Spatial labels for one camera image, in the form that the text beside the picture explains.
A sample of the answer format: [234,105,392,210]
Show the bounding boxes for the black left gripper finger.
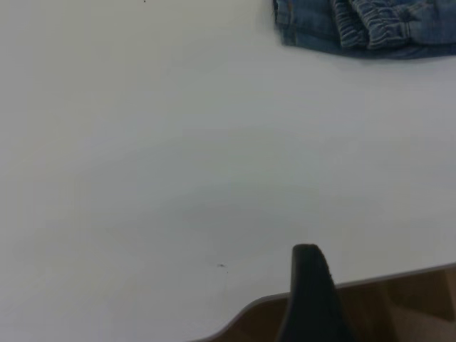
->
[277,244,354,342]

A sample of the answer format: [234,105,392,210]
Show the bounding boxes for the blue denim pants with basketball print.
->
[272,0,456,60]

